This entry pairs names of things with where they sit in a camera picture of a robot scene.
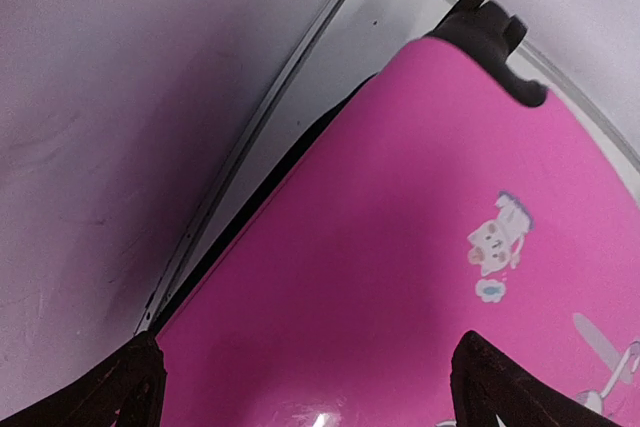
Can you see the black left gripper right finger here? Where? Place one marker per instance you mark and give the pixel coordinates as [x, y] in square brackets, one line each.
[488, 388]

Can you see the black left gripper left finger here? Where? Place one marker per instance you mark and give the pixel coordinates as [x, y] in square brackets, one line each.
[125, 389]

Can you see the pink cartoon suitcase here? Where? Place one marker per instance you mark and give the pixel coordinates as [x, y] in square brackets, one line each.
[446, 194]

